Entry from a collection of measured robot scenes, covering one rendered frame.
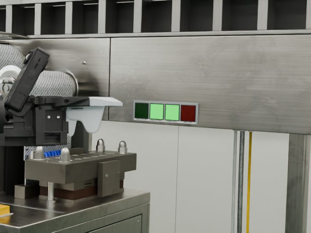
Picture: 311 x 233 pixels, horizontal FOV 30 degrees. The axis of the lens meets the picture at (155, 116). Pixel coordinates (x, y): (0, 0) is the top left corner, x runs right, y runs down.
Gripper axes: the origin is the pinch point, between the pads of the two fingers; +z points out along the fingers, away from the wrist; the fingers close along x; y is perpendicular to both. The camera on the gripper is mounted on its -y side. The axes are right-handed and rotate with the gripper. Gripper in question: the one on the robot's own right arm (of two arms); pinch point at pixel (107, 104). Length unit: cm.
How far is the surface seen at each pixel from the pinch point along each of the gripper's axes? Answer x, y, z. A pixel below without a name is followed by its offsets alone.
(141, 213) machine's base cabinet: -90, 29, 47
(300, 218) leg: -57, 31, 89
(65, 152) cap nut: -75, 7, 16
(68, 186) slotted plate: -78, 18, 17
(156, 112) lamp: -81, -6, 50
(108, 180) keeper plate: -82, 17, 32
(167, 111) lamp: -78, -6, 52
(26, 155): -90, 8, 7
